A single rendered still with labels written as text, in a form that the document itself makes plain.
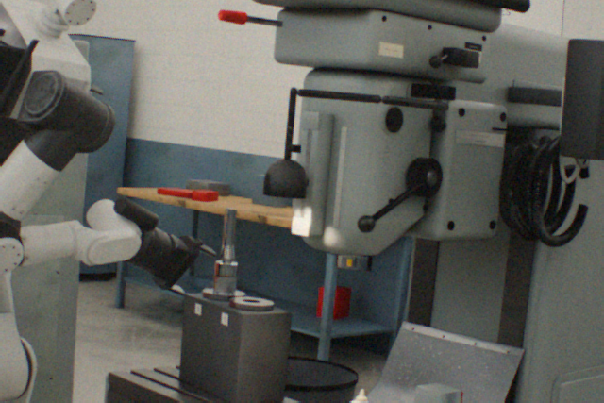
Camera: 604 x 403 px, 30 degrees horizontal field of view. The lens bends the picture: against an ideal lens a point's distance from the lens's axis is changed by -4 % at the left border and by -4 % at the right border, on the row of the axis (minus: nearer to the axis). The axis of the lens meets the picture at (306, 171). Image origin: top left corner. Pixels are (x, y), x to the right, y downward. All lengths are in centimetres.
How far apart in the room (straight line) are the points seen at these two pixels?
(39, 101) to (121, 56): 749
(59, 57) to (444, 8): 69
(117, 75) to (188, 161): 98
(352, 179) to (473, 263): 49
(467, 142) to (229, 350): 62
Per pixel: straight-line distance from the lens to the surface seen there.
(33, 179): 201
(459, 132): 208
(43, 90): 197
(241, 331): 225
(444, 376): 237
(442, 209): 208
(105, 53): 935
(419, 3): 197
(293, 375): 438
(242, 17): 197
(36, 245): 212
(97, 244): 214
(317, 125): 196
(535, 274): 228
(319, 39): 198
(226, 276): 237
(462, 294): 238
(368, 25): 190
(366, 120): 196
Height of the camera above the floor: 155
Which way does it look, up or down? 3 degrees down
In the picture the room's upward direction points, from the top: 5 degrees clockwise
